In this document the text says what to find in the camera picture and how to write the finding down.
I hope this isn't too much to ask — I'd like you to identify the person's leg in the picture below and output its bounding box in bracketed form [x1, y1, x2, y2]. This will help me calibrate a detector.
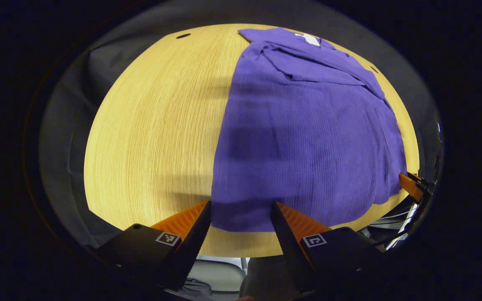
[239, 256, 298, 299]

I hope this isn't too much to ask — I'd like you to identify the purple shirt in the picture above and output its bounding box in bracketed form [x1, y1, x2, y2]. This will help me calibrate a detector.
[210, 27, 408, 233]

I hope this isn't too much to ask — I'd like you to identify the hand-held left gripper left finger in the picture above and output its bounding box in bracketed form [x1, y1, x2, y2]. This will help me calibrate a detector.
[95, 200, 212, 292]

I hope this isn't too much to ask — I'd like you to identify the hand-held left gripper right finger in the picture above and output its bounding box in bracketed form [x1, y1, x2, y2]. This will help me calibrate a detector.
[270, 202, 386, 293]

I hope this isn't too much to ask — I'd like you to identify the grey chair seat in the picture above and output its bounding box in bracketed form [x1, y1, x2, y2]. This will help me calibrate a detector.
[185, 255, 250, 293]

